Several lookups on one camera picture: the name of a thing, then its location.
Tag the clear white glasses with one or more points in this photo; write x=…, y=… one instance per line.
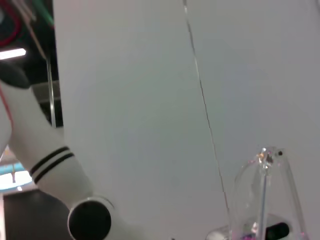
x=265, y=160

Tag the grey metal pole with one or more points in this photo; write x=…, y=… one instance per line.
x=52, y=100

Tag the green ceiling pipe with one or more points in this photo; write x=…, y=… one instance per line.
x=47, y=13

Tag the white ceiling light strip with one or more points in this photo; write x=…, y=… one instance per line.
x=12, y=53

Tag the black flat board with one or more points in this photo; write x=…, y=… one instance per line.
x=30, y=217

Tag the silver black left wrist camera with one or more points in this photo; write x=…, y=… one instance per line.
x=275, y=228

